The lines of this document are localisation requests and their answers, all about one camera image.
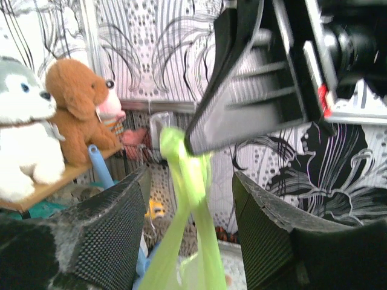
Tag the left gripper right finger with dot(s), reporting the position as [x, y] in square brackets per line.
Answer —
[284, 247]

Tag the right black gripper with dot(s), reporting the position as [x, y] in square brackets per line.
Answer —
[337, 51]

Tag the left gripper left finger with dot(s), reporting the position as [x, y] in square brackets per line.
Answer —
[91, 245]

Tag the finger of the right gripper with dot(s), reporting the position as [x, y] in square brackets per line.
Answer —
[253, 89]

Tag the green plastic trash bag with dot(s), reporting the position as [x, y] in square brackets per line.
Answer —
[191, 177]

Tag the teal folded cloth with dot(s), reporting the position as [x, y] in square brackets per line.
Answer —
[44, 209]

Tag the blue floor sweeper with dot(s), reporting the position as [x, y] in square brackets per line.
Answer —
[100, 166]

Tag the yellow plush duck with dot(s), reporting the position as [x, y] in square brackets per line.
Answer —
[155, 210]

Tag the black metal shelf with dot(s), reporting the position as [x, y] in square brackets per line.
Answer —
[43, 191]

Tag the silver foil pouch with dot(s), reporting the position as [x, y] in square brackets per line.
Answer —
[157, 122]

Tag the white plush dog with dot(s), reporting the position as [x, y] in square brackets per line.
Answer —
[30, 144]

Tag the pink plush toy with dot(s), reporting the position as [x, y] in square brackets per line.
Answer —
[110, 111]

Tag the brown teddy bear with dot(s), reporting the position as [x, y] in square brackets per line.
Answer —
[78, 91]

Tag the black wire basket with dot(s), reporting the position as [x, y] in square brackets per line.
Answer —
[136, 139]

